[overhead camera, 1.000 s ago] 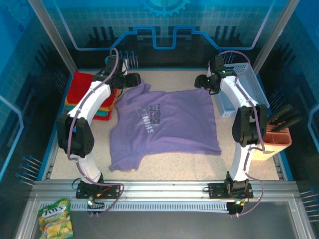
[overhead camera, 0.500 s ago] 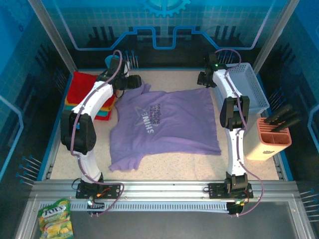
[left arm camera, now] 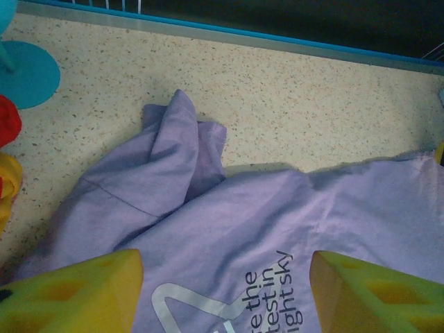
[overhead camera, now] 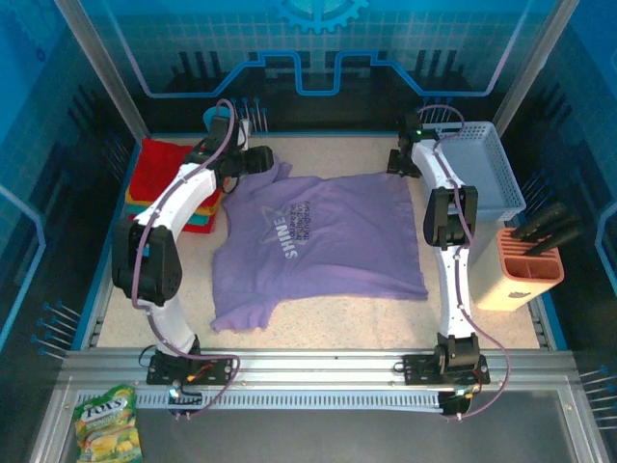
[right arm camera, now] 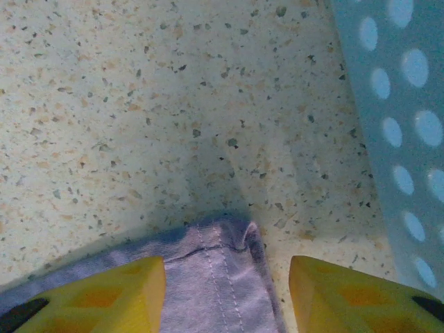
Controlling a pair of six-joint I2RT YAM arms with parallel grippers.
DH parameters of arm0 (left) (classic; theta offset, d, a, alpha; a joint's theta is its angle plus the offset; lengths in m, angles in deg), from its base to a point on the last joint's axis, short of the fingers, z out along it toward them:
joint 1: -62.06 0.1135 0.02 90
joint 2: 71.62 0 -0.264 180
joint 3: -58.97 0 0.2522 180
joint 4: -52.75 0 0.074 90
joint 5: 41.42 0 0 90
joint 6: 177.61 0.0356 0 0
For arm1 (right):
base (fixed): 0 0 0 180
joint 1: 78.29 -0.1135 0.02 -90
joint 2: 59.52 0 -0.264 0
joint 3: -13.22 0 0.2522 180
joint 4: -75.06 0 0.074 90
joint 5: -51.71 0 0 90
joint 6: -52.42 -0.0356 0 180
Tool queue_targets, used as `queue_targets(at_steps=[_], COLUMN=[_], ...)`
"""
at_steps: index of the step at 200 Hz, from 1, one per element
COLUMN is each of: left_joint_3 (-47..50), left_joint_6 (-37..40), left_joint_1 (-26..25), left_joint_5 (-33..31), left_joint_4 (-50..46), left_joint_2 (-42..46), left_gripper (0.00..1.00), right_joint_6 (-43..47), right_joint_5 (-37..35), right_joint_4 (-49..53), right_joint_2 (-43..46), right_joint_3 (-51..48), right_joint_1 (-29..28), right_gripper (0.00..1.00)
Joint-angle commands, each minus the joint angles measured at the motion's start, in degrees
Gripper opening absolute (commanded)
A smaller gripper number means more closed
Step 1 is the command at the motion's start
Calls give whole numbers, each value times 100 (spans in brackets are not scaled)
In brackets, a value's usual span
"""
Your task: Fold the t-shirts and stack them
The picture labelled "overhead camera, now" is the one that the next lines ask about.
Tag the purple printed t-shirt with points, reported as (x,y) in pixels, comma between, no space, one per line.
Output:
(337,231)

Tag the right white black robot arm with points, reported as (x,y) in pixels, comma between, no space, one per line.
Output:
(455,289)

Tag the blue plastic goblet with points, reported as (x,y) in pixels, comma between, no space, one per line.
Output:
(208,120)

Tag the teal folded t-shirt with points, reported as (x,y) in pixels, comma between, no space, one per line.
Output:
(202,219)

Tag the lavender plastic basket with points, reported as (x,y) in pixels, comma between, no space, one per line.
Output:
(477,164)

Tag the thin red folded t-shirt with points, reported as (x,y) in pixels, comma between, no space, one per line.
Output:
(197,228)

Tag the large red folded t-shirt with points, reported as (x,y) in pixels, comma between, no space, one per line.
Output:
(154,164)

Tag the pink white knife block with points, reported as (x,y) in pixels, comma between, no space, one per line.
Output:
(511,284)

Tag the grey metal platform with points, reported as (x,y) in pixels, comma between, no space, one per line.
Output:
(337,439)

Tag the green yellow candy bag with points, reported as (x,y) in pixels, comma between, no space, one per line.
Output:
(106,424)

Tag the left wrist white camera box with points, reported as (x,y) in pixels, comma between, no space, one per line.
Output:
(245,132)

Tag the aluminium frame post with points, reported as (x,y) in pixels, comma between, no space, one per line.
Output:
(91,48)
(546,48)

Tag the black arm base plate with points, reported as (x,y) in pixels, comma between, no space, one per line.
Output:
(217,371)
(417,369)

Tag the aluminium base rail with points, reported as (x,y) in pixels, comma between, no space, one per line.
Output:
(313,366)

